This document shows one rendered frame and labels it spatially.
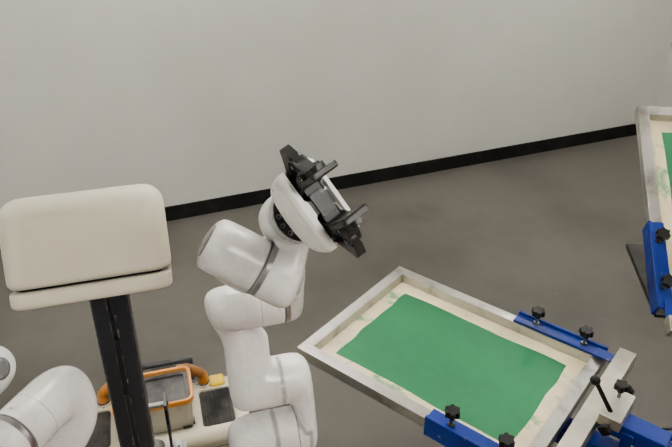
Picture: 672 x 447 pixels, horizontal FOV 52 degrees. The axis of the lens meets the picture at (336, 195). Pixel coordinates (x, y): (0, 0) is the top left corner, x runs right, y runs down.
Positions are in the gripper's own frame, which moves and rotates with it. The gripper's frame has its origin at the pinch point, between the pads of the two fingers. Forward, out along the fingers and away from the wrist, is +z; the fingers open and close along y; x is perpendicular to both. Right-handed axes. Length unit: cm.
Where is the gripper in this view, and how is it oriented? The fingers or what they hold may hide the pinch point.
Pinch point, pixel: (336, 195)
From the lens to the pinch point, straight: 68.5
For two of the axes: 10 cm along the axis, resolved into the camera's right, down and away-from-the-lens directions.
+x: 7.7, -5.7, 2.8
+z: 2.6, -1.3, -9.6
